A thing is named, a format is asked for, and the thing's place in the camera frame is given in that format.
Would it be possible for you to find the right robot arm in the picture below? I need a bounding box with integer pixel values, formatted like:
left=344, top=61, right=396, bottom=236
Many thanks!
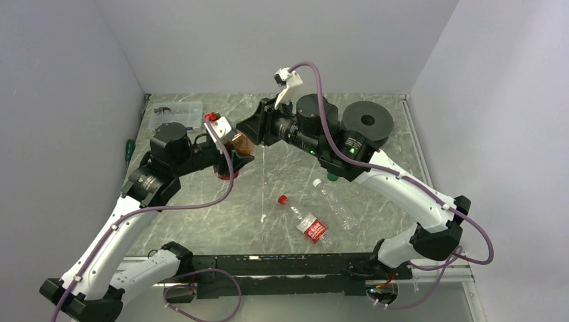
left=236, top=94, right=470, bottom=278

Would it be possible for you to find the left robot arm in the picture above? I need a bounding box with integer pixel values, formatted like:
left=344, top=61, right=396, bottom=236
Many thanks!
left=40, top=118, right=254, bottom=321

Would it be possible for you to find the green handle screwdriver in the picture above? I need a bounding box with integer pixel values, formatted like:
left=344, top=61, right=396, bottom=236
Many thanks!
left=125, top=139, right=136, bottom=168

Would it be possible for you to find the claw hammer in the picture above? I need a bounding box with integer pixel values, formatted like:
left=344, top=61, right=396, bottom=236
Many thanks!
left=154, top=107, right=172, bottom=114

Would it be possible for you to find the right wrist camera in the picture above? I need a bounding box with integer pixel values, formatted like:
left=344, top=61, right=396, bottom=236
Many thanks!
left=274, top=68, right=303, bottom=109

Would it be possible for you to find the clear bottle red label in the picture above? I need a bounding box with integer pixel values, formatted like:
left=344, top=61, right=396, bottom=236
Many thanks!
left=277, top=195, right=334, bottom=248

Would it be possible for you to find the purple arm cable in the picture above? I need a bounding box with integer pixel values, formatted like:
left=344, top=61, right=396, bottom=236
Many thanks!
left=289, top=61, right=495, bottom=266
left=50, top=117, right=236, bottom=322

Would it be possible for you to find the black spool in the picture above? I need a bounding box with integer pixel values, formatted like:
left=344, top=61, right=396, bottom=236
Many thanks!
left=341, top=101, right=395, bottom=148

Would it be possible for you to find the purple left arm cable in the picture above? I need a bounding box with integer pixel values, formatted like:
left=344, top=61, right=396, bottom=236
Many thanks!
left=50, top=117, right=236, bottom=322

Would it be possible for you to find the green bottle cap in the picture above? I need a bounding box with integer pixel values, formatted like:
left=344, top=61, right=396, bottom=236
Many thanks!
left=327, top=173, right=339, bottom=182

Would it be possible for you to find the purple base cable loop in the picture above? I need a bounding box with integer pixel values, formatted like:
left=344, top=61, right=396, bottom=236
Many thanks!
left=162, top=268, right=243, bottom=322

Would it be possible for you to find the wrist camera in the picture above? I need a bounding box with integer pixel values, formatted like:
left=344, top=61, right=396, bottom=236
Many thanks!
left=274, top=68, right=303, bottom=109
left=203, top=112, right=238, bottom=152

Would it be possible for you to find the clear bottle white cap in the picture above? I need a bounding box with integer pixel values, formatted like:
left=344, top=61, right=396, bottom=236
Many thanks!
left=312, top=178, right=359, bottom=230

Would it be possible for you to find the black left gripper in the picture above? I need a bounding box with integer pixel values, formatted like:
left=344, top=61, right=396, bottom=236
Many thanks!
left=172, top=136, right=254, bottom=177

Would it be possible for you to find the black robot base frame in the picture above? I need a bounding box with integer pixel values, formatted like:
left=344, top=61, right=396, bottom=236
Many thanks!
left=165, top=252, right=413, bottom=299

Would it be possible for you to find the gold red tea bottle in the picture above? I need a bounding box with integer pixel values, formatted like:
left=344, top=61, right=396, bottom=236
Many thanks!
left=213, top=131, right=255, bottom=180

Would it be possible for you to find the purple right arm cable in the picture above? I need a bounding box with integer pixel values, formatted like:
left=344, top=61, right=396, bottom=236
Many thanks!
left=289, top=61, right=495, bottom=266

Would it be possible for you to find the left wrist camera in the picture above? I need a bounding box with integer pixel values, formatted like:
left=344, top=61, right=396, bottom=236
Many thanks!
left=203, top=112, right=238, bottom=152

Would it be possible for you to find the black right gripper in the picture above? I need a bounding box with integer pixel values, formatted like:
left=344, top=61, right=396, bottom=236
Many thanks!
left=237, top=93, right=323, bottom=158

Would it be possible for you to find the clear plastic organizer box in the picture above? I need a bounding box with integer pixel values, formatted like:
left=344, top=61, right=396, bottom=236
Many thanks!
left=148, top=101, right=204, bottom=131

